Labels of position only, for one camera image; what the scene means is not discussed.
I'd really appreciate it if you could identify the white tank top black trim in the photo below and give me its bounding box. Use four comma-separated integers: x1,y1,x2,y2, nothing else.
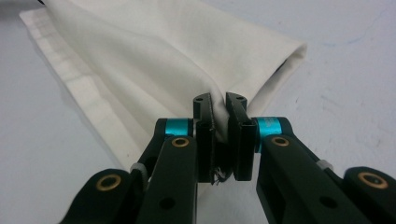
19,0,308,198

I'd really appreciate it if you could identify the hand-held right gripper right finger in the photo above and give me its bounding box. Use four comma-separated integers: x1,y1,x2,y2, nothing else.
225,91,294,183

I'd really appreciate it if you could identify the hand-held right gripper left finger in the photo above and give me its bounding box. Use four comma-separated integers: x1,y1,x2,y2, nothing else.
156,91,218,185

